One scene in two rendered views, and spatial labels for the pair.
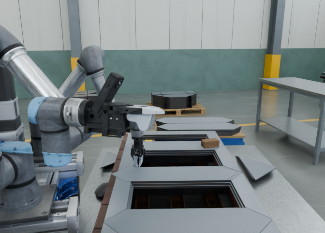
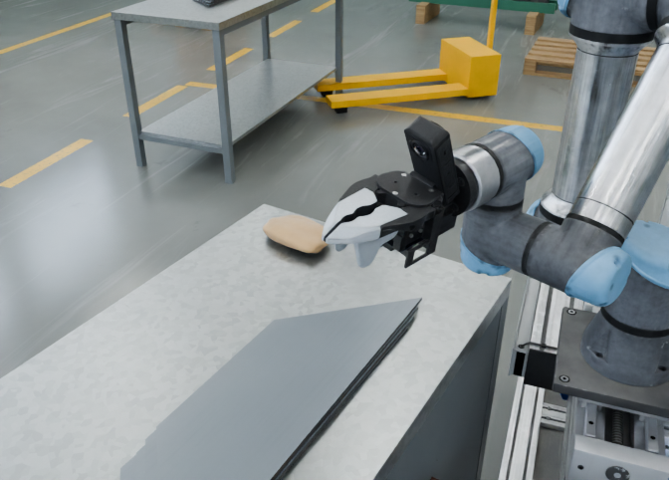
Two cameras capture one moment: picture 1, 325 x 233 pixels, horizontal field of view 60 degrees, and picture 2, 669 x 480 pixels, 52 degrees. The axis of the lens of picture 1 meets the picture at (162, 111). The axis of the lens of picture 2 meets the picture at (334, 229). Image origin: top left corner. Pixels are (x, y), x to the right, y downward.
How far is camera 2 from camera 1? 1.13 m
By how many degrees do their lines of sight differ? 109
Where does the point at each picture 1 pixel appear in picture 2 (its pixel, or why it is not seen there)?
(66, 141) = (471, 225)
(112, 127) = not seen: hidden behind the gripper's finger
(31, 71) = (640, 87)
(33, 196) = (606, 353)
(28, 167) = (625, 297)
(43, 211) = (570, 378)
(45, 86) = (617, 130)
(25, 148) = (635, 254)
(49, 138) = not seen: hidden behind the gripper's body
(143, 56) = not seen: outside the picture
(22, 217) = (560, 352)
